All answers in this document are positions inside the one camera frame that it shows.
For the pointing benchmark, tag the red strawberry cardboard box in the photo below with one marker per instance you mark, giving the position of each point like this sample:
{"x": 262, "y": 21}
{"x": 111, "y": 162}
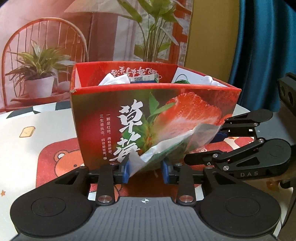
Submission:
{"x": 113, "y": 120}

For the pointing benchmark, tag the white crumpled tissue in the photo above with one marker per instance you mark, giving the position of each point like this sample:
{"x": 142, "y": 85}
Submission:
{"x": 109, "y": 79}

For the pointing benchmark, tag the printed room backdrop poster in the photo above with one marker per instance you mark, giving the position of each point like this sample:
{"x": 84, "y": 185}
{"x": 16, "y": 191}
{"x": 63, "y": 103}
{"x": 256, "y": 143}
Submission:
{"x": 34, "y": 32}

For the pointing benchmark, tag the green yarn bundle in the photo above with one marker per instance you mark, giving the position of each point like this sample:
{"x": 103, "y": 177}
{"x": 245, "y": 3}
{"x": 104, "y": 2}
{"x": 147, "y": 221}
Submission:
{"x": 182, "y": 79}

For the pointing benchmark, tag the patterned cartoon tablecloth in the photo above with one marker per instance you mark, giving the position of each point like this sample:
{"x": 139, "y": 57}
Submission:
{"x": 37, "y": 145}

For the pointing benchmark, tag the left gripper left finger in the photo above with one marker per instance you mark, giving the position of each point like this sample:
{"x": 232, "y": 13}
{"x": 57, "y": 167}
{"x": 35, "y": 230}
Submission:
{"x": 110, "y": 175}

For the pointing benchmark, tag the blue tissue pack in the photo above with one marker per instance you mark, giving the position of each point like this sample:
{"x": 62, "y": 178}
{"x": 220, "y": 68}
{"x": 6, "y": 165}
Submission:
{"x": 150, "y": 78}

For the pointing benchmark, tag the white cloth in box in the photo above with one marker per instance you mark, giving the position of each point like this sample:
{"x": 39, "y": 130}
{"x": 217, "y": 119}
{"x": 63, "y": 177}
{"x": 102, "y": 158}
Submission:
{"x": 208, "y": 80}

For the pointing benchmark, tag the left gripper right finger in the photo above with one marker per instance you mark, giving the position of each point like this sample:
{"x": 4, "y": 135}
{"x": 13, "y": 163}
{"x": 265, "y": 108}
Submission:
{"x": 182, "y": 176}

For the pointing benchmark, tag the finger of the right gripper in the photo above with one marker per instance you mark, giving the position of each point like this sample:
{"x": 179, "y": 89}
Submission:
{"x": 236, "y": 127}
{"x": 216, "y": 157}

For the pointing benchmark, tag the clear bag with green string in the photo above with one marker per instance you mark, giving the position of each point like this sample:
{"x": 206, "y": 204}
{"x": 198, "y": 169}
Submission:
{"x": 173, "y": 148}

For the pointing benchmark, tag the blue curtain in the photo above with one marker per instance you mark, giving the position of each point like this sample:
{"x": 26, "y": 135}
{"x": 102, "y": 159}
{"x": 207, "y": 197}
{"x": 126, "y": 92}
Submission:
{"x": 265, "y": 52}

